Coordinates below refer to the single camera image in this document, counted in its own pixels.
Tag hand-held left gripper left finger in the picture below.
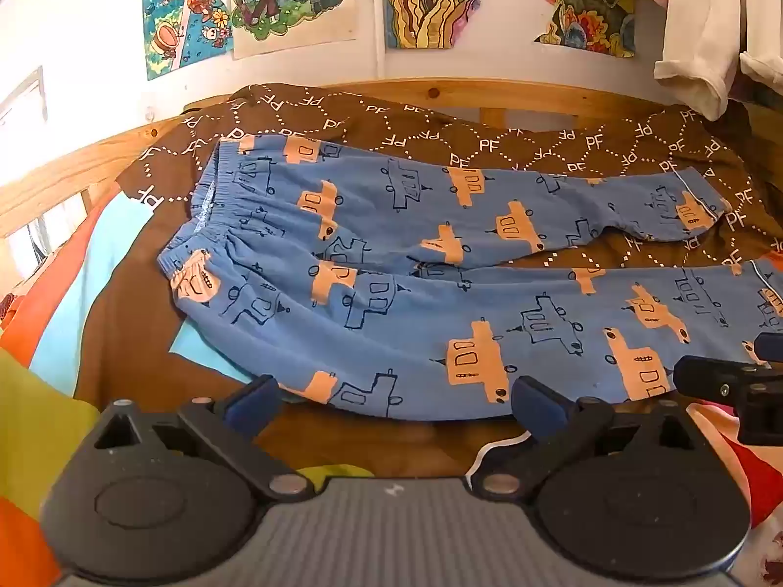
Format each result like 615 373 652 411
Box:
91 374 314 500

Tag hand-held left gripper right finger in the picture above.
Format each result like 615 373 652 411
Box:
468 374 706 500

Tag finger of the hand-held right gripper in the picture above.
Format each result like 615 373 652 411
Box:
673 355 783 407
754 333 783 366

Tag blue pants with orange cars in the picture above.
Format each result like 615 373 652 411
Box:
156 135 783 423

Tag colourful bedsheet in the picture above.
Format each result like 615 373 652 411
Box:
0 186 783 587

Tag brown patterned blanket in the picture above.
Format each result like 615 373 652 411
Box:
73 82 783 479

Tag cream hanging garment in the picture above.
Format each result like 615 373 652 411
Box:
652 0 783 122

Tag wooden bed frame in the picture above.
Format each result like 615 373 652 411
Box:
0 79 692 239

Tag white framed wall panel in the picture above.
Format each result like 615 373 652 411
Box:
0 65 47 131

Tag torn colourful wall poster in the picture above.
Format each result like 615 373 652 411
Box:
517 0 637 60

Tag blue cartoon girl wall poster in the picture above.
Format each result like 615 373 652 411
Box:
142 0 235 82

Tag green cartoon figure wall poster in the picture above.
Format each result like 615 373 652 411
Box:
229 0 358 61

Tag white wall pipe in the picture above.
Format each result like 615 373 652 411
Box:
369 0 388 84

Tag yellow swirly wall poster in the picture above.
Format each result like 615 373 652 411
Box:
384 0 491 50

